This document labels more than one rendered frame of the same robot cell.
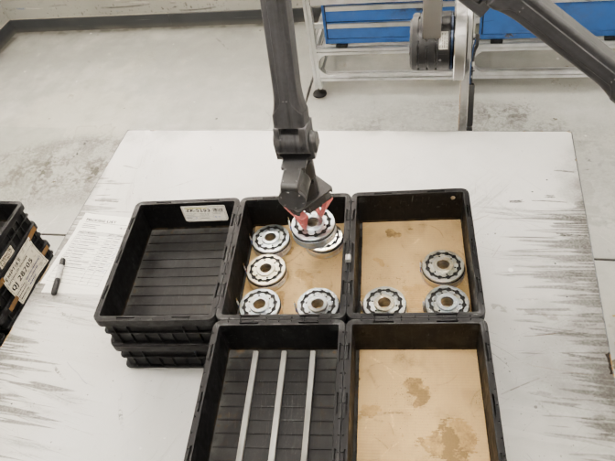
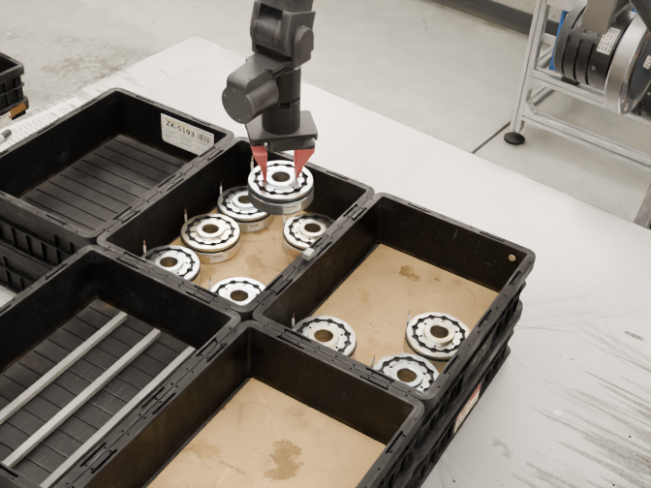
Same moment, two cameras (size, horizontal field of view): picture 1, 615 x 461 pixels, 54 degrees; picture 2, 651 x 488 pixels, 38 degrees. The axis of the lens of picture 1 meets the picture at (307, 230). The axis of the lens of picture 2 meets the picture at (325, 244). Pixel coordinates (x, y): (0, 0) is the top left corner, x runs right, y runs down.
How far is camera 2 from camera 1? 0.49 m
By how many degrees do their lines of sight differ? 14
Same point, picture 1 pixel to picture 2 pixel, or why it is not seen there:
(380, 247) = (379, 280)
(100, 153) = not seen: hidden behind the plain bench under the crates
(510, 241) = (585, 379)
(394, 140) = (521, 189)
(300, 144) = (279, 34)
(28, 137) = (114, 31)
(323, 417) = not seen: hidden behind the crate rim
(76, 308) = not seen: outside the picture
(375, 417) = (205, 460)
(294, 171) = (257, 68)
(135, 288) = (48, 184)
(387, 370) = (266, 418)
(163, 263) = (101, 173)
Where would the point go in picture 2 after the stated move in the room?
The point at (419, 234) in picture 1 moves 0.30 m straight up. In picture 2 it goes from (444, 290) to (471, 140)
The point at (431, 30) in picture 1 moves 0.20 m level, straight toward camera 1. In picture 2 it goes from (595, 18) to (545, 60)
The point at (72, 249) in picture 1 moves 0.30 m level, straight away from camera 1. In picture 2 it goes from (29, 127) to (38, 64)
